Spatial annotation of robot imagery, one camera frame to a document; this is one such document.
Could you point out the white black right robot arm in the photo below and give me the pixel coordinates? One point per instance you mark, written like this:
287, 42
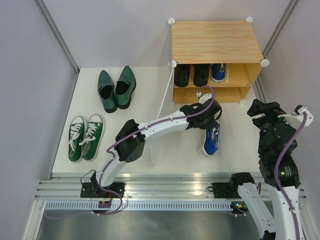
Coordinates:
278, 132

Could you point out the right green canvas sneaker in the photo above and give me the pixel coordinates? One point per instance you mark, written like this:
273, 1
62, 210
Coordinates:
92, 137

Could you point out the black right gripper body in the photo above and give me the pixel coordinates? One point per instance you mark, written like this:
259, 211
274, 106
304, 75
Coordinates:
267, 121

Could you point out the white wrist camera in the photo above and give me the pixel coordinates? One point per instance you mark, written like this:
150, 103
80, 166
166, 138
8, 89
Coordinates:
202, 98
297, 117

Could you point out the right green leather shoe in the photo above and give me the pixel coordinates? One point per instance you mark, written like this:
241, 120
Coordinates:
125, 87

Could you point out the left green leather shoe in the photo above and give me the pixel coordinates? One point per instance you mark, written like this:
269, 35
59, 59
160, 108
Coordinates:
105, 89

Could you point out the black leather shoe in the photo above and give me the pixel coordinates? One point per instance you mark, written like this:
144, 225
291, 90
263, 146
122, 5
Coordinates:
182, 75
201, 74

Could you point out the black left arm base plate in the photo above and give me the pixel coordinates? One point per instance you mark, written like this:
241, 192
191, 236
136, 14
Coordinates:
115, 190

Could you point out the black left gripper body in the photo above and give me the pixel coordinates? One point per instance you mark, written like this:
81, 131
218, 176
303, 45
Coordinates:
209, 123

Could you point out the left green canvas sneaker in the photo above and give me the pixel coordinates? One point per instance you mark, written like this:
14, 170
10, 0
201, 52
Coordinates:
76, 134

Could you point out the green canvas sneaker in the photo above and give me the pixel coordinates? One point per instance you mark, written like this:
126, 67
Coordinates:
76, 134
92, 137

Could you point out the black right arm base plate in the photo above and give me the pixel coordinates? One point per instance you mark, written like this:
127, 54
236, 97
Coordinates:
222, 190

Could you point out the wooden shoe cabinet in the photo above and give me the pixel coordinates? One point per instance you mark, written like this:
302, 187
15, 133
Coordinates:
232, 43

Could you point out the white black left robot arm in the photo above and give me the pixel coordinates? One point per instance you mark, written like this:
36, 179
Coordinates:
131, 139

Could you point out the blue canvas sneaker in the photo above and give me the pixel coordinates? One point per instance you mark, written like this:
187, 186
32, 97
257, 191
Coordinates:
219, 72
210, 142

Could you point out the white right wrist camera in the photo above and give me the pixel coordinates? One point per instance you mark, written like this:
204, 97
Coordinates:
297, 117

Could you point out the green leather shoe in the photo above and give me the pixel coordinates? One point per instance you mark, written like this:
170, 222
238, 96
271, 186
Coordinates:
125, 87
105, 89

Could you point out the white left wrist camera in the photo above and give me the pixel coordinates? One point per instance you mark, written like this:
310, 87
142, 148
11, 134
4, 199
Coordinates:
202, 98

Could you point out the aluminium mounting rail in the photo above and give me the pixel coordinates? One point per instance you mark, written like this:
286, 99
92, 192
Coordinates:
138, 187

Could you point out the white cabinet door panel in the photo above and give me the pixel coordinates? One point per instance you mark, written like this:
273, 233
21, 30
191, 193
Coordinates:
167, 103

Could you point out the white slotted cable duct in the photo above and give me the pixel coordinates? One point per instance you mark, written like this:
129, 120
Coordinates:
140, 205

